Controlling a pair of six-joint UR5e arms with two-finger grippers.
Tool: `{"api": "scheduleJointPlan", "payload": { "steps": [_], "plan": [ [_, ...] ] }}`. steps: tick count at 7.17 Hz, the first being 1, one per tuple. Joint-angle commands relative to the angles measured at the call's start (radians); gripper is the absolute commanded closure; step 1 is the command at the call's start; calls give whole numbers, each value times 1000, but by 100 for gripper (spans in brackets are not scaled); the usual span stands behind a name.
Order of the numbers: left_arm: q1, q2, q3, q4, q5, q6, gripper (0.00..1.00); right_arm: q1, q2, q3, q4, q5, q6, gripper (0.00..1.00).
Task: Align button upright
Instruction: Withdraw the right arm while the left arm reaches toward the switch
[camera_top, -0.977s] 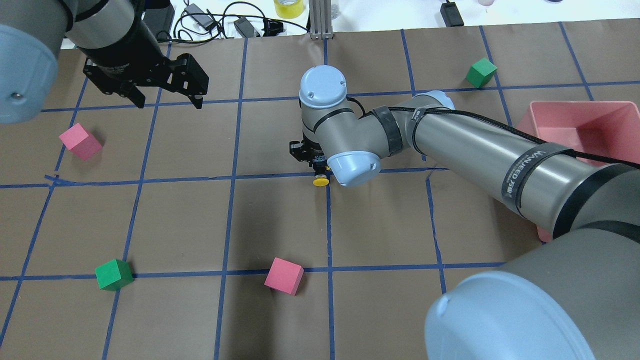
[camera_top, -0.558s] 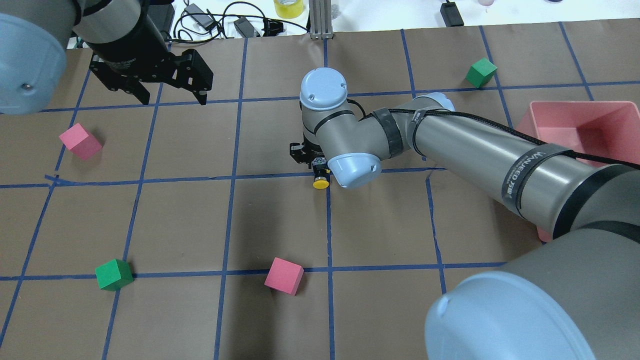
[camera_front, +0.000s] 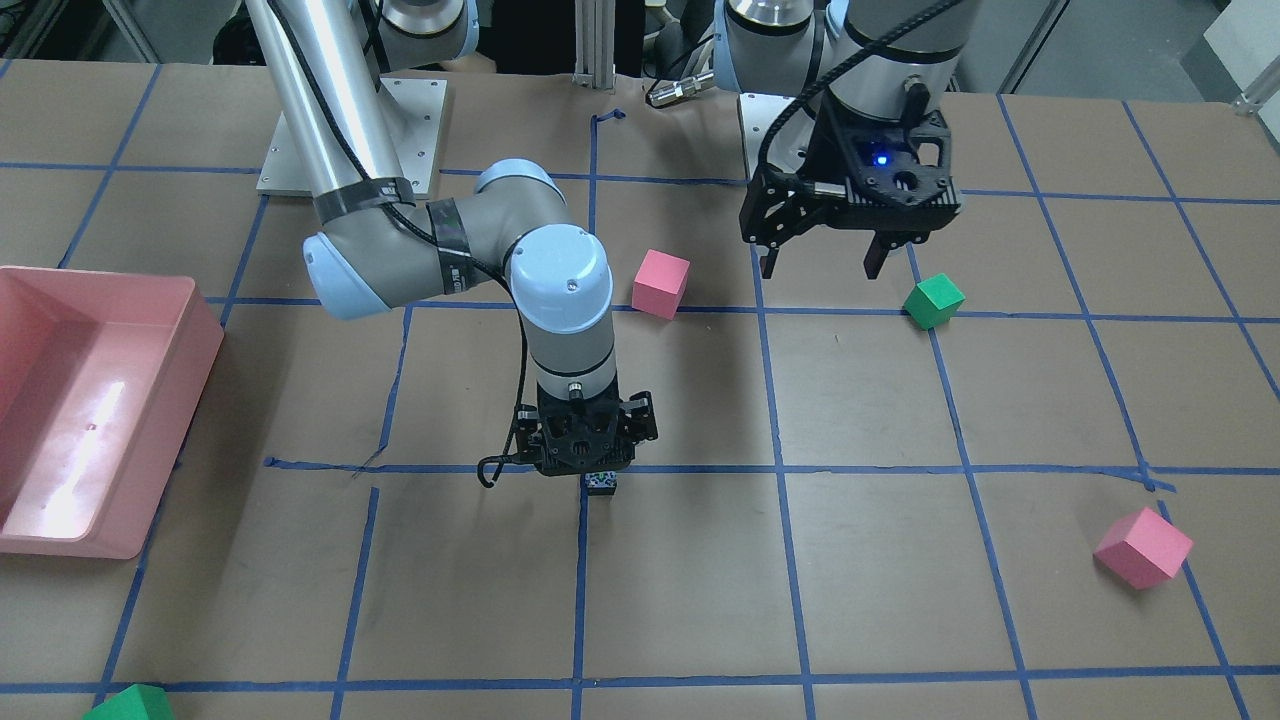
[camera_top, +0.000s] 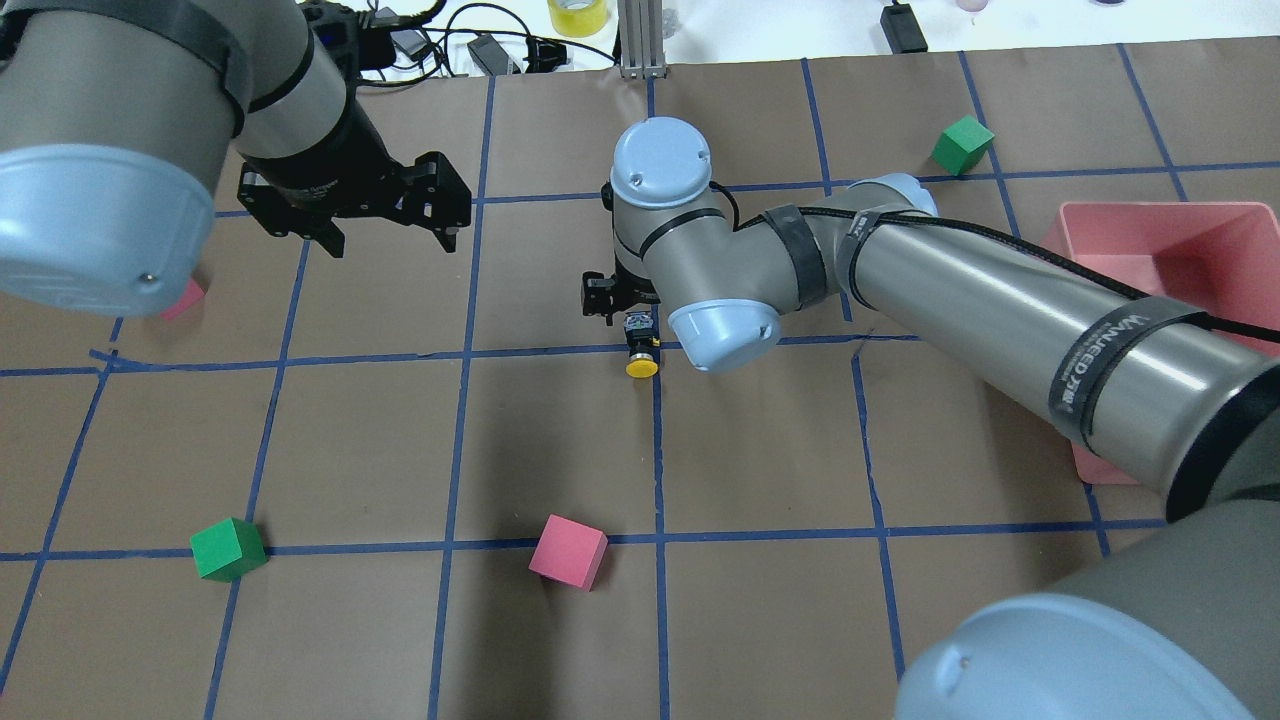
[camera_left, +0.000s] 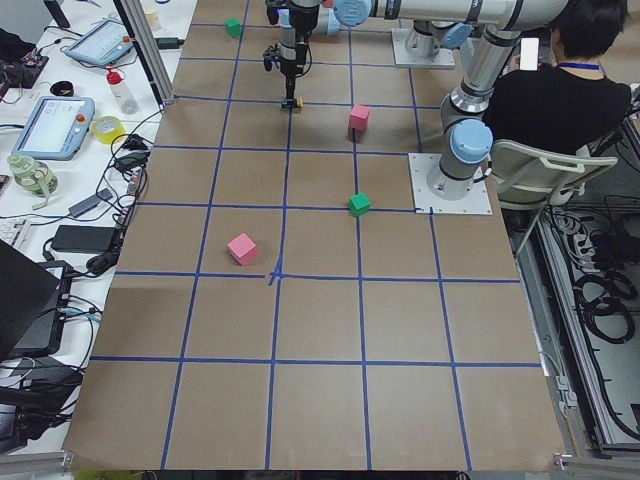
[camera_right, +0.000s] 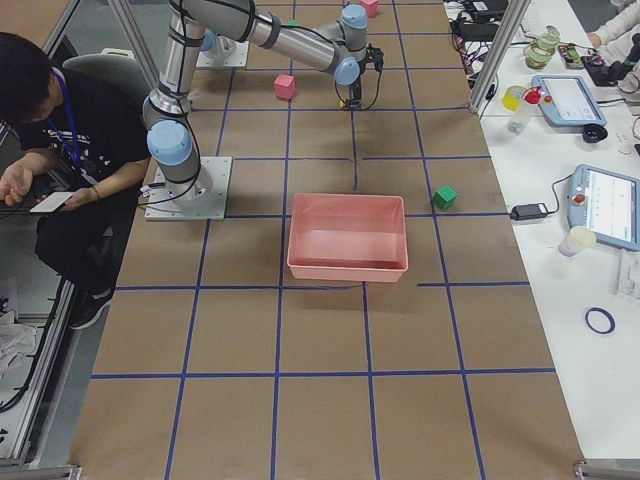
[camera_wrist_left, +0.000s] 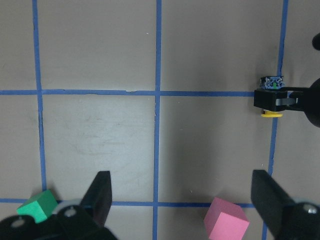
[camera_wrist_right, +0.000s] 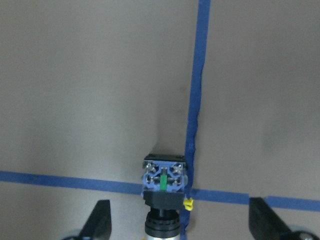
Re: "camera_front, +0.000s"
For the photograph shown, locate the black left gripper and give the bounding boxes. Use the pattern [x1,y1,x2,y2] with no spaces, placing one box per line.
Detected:
[739,100,963,281]

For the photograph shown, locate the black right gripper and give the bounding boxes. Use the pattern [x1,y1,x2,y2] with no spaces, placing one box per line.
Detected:
[509,388,658,477]

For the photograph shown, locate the yellow push button switch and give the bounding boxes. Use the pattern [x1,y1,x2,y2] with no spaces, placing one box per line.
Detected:
[581,471,618,497]

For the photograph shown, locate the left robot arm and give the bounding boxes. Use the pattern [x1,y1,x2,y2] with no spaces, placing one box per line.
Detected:
[712,1,979,279]

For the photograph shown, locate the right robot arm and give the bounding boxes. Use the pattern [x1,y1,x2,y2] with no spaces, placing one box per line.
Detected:
[247,1,658,477]

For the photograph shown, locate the green cube near base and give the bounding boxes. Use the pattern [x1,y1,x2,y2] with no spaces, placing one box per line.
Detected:
[902,273,966,331]

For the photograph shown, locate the pink cube near base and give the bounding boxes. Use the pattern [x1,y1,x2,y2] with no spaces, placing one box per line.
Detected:
[630,249,691,322]

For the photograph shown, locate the pink cube far side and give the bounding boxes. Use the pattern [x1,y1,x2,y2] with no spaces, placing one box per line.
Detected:
[1093,509,1194,591]

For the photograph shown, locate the pink plastic bin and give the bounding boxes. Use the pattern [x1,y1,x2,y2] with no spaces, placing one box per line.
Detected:
[1,266,224,559]

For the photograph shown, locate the green cube far corner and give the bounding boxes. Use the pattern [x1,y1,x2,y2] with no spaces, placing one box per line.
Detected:
[83,684,177,720]

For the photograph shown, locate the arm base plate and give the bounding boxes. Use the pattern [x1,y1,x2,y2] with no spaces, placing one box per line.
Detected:
[256,78,449,200]
[739,92,831,183]

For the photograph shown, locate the aluminium frame post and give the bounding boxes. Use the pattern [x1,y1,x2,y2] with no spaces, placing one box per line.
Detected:
[571,0,616,94]

